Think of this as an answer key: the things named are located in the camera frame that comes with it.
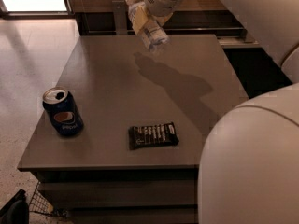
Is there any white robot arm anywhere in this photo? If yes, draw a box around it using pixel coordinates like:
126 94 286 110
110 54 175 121
197 0 299 224

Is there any black wire basket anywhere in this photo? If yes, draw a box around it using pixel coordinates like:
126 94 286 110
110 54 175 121
29 183 67 217

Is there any left metal wall bracket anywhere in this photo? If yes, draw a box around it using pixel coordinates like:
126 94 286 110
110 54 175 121
112 0 128 35

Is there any clear plastic water bottle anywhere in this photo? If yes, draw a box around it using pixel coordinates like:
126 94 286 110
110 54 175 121
125 0 169 54

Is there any blue Pepsi can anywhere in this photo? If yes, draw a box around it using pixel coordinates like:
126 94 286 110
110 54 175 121
43 87 84 136

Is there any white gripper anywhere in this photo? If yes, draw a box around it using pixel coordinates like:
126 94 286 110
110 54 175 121
131 0 183 35

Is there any grey lower drawer front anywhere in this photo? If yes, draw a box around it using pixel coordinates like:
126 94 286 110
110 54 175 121
68 207 198 224

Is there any black object on floor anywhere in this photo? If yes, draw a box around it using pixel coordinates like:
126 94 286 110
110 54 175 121
0 189 29 224

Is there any black snack bar wrapper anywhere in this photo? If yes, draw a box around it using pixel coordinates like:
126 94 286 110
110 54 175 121
128 122 179 150

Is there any grey drawer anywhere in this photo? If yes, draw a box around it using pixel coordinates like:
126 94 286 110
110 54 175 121
68 207 198 224
39 180 197 209

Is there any grey upper drawer front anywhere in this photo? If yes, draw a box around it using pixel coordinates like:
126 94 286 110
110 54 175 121
39 180 197 209

